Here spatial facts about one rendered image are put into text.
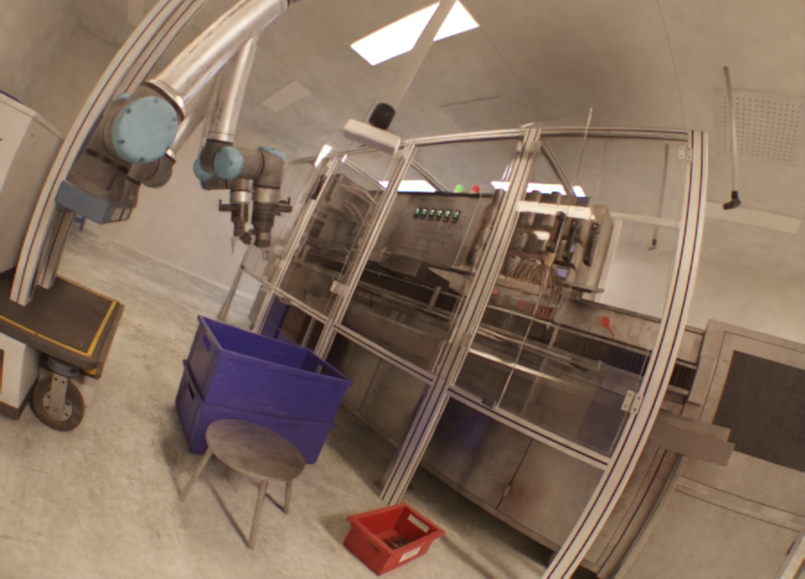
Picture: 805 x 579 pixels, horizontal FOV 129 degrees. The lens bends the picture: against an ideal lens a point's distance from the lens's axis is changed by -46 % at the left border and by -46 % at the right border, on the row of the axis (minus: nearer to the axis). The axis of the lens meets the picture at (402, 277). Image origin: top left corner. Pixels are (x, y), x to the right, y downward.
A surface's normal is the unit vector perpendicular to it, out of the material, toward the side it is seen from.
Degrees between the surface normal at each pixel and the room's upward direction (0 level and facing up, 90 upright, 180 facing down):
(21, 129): 90
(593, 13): 180
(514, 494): 90
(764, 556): 90
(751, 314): 90
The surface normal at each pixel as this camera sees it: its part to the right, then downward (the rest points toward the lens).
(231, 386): 0.66, 0.19
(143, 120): 0.79, 0.37
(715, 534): -0.65, -0.35
